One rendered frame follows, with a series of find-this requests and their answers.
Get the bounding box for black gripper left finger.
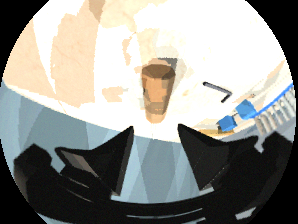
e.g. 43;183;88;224
53;124;134;197

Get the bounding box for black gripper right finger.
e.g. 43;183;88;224
177;123;259;190

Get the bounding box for brown-haired human head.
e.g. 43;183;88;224
141;64;176;137

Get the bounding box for grey l-shaped metal bar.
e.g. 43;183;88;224
202;81;233;104

